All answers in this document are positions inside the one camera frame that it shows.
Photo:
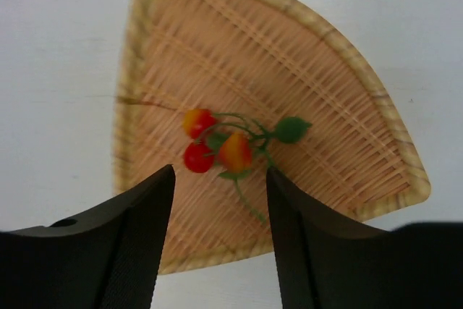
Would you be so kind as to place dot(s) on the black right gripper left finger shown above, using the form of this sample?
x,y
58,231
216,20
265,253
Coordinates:
x,y
105,257

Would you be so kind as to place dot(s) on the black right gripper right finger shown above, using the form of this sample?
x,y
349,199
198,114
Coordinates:
x,y
327,260

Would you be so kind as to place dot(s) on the single red fake cherry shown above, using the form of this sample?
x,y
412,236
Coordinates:
x,y
197,158

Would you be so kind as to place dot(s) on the fake fruit sprig green leaves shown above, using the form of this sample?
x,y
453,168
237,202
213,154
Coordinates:
x,y
237,140

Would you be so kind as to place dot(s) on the woven fan-shaped fruit basket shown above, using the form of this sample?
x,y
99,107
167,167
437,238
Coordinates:
x,y
266,59

